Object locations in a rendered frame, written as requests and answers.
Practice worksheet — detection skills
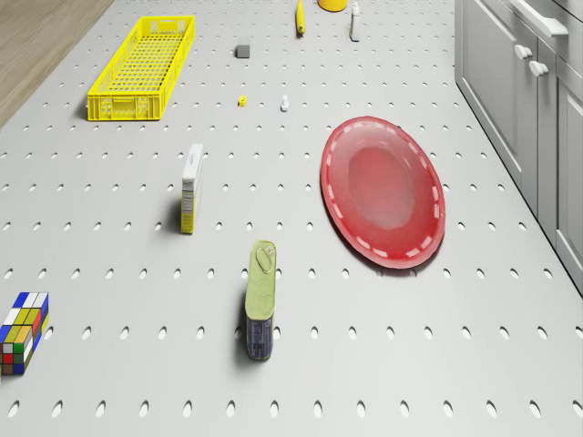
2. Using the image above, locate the flat-sided can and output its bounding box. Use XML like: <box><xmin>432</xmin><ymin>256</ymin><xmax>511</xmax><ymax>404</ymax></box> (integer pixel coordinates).
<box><xmin>244</xmin><ymin>239</ymin><xmax>278</xmax><ymax>361</ymax></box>

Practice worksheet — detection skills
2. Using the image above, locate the red plate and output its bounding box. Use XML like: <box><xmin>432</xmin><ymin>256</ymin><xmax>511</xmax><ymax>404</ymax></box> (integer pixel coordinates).
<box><xmin>320</xmin><ymin>116</ymin><xmax>446</xmax><ymax>269</ymax></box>

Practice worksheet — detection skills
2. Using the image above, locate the white and yellow box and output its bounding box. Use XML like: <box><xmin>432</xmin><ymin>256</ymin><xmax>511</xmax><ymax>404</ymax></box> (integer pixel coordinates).
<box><xmin>179</xmin><ymin>143</ymin><xmax>205</xmax><ymax>235</ymax></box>

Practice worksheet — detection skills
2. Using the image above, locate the small white bottle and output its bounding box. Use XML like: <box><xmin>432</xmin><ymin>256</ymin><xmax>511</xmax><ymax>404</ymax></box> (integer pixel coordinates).
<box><xmin>348</xmin><ymin>1</ymin><xmax>362</xmax><ymax>43</ymax></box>

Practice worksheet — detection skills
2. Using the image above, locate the yellow basket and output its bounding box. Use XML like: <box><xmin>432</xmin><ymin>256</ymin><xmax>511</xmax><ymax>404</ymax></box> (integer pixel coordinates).
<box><xmin>86</xmin><ymin>15</ymin><xmax>197</xmax><ymax>122</ymax></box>

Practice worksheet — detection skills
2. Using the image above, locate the white cabinet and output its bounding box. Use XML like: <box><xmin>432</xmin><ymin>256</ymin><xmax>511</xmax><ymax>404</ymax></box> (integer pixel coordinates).
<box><xmin>454</xmin><ymin>0</ymin><xmax>583</xmax><ymax>295</ymax></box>

